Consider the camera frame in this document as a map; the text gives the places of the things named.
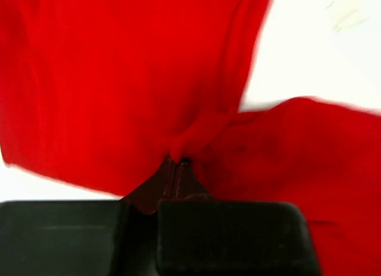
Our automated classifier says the red t shirt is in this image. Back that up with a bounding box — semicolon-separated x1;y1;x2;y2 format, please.
1;0;380;275

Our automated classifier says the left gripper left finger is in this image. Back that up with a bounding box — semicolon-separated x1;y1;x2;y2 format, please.
0;156;176;276

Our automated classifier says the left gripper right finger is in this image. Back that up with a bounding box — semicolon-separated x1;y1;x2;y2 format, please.
156;161;321;275

